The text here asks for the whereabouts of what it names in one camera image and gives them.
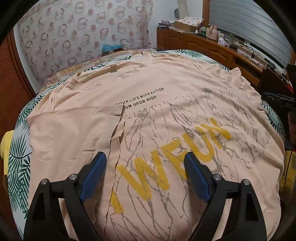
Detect blue fluffy item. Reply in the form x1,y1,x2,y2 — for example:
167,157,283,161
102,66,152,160
101,42,123,53

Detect cream tied curtain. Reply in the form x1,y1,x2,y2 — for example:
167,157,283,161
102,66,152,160
176,0,192,19

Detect grey window blind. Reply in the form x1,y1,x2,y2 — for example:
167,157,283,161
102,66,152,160
208,0,295,66

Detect green leaf print blanket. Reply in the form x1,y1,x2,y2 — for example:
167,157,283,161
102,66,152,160
7,48,286,235

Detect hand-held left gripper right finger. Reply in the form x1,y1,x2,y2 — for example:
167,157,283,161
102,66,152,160
184,151,269,241

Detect floral blanket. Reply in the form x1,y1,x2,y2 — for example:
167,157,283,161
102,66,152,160
38,50,144,90

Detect wooden cabinet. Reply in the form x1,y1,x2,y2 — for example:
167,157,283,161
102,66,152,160
156,26,270,94

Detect wooden louvered wardrobe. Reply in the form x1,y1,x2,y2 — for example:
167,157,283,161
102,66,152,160
0,32,39,142

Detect cardboard box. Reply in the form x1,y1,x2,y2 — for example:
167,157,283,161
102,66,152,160
173,20,197,33

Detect floral cloth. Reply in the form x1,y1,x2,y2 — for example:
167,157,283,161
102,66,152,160
182,17,204,27

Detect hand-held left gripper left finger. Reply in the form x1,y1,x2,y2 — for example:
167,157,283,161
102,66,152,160
23,151,107,241

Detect beige printed t-shirt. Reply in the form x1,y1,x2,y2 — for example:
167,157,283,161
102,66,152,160
25,50,286,241

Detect yellow soft item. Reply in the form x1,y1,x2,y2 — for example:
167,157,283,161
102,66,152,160
0,130,15,161

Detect circle pattern curtain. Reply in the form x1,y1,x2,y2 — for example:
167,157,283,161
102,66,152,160
18,0,154,82

